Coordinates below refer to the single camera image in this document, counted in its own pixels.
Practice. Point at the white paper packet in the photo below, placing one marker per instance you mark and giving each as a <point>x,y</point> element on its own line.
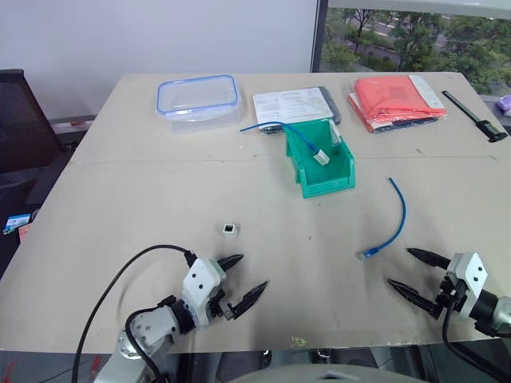
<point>334,107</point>

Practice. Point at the purple crumpled bag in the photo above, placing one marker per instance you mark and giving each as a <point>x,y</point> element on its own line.
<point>505,104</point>

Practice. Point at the black mesh office chair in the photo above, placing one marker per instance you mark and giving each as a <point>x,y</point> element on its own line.
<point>24,131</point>

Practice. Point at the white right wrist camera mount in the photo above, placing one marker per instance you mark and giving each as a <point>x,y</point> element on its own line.
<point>473,275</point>

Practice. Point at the pink paper piece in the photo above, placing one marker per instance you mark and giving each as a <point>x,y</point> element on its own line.
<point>24,232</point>

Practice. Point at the dark rounded robot body shape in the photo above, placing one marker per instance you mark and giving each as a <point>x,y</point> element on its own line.
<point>307,374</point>

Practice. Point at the black plastic caliper tool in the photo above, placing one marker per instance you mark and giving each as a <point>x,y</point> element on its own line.
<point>471,113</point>

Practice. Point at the grey low side shelf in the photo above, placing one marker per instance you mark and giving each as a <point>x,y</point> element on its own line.
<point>72,127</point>

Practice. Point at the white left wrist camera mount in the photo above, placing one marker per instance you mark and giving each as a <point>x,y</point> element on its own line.
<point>199,283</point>

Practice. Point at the clear container with blue lid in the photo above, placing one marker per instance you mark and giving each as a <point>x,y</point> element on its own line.
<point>199,105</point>

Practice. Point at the orange packaged cloth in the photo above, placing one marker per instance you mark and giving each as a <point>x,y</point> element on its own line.
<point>389,101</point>

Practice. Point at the green plastic parts bin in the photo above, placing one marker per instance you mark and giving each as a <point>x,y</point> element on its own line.
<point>325,175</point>

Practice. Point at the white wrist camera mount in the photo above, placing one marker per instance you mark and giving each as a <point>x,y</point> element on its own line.
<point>473,275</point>
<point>199,283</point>

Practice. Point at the dark window frame post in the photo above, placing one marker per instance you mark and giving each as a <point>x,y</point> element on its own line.
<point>319,36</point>

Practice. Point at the white printed instruction sheet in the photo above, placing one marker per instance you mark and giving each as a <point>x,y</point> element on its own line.
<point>291,107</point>

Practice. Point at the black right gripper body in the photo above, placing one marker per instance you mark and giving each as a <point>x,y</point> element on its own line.
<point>449,297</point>

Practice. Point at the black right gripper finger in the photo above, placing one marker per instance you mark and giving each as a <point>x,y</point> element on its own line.
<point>415,298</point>
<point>431,257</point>

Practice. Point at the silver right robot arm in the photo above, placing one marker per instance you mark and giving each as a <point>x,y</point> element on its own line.
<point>495,313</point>

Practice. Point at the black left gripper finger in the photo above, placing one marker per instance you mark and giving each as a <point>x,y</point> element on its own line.
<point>230,261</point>
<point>248,301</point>

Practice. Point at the blue printed card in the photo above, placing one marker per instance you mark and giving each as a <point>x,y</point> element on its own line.
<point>17,222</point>

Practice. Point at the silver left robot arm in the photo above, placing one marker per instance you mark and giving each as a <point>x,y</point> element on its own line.
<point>153,325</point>

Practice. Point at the white card on orange pack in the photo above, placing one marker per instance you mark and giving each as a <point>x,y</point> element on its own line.
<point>429,93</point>

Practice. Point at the small white connector cube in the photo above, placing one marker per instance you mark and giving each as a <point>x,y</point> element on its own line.
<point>230,231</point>

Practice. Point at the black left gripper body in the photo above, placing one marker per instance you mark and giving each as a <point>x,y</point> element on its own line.
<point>219,307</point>

